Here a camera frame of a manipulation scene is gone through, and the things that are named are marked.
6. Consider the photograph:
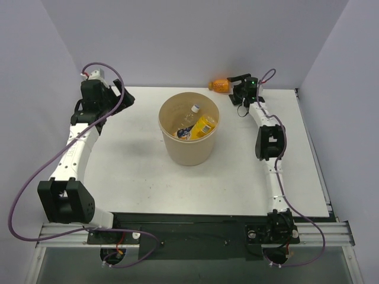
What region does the small orange bottle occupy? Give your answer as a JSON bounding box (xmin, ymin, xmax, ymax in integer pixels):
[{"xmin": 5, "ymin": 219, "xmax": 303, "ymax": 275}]
[{"xmin": 208, "ymin": 79, "xmax": 230, "ymax": 93}]

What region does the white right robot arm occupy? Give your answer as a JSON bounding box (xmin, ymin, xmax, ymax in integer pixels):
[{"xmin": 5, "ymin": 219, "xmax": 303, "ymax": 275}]
[{"xmin": 227, "ymin": 68, "xmax": 290, "ymax": 214}]

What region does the orange bottle with blue label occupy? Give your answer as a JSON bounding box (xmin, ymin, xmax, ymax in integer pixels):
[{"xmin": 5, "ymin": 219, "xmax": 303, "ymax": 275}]
[{"xmin": 175, "ymin": 125, "xmax": 194, "ymax": 140}]

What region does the tan round bin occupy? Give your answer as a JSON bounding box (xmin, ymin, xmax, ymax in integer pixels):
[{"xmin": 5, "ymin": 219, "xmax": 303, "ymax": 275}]
[{"xmin": 158, "ymin": 92, "xmax": 220, "ymax": 166}]

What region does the black mounting rail plate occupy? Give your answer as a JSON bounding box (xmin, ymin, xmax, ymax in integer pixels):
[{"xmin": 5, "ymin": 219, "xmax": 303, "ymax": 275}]
[{"xmin": 85, "ymin": 211, "xmax": 329, "ymax": 263}]

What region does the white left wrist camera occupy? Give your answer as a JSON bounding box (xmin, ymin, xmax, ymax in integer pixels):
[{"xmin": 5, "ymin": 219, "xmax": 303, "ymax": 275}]
[{"xmin": 81, "ymin": 68, "xmax": 105, "ymax": 81}]

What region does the clear plastic bottle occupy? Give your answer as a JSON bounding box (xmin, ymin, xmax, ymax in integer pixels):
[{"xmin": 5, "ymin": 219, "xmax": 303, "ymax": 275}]
[{"xmin": 181, "ymin": 104, "xmax": 200, "ymax": 128}]

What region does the aluminium frame rail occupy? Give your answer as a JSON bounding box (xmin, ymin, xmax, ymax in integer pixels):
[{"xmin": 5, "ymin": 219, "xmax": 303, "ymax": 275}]
[{"xmin": 36, "ymin": 222, "xmax": 355, "ymax": 249}]

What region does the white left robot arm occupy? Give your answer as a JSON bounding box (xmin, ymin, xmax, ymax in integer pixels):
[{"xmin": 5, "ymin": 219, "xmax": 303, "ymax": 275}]
[{"xmin": 37, "ymin": 79, "xmax": 135, "ymax": 228}]

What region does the yellow bottle with blue cap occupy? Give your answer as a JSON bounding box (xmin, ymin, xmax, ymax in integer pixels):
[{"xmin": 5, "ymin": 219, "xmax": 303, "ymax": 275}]
[{"xmin": 188, "ymin": 114, "xmax": 218, "ymax": 140}]

